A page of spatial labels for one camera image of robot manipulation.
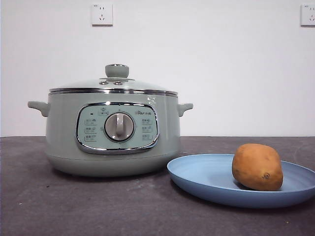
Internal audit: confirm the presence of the glass lid with green knob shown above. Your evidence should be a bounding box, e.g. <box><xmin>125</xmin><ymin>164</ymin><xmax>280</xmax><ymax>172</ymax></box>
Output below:
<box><xmin>48</xmin><ymin>63</ymin><xmax>178</xmax><ymax>95</ymax></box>

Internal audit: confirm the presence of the brown potato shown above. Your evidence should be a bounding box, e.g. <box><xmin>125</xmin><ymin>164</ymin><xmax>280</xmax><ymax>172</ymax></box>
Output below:
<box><xmin>232</xmin><ymin>144</ymin><xmax>284</xmax><ymax>192</ymax></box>

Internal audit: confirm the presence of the blue round plate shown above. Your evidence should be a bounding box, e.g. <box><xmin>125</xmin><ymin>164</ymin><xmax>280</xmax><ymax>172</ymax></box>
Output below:
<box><xmin>166</xmin><ymin>153</ymin><xmax>315</xmax><ymax>209</ymax></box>

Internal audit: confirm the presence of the pale green electric steamer pot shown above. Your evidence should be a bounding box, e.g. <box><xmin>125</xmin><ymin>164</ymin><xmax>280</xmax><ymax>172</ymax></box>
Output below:
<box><xmin>27</xmin><ymin>91</ymin><xmax>194</xmax><ymax>177</ymax></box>

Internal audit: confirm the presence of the white wall socket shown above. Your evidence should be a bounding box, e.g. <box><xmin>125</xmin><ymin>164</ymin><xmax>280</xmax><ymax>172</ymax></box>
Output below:
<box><xmin>92</xmin><ymin>3</ymin><xmax>114</xmax><ymax>27</ymax></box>
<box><xmin>300</xmin><ymin>4</ymin><xmax>315</xmax><ymax>27</ymax></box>

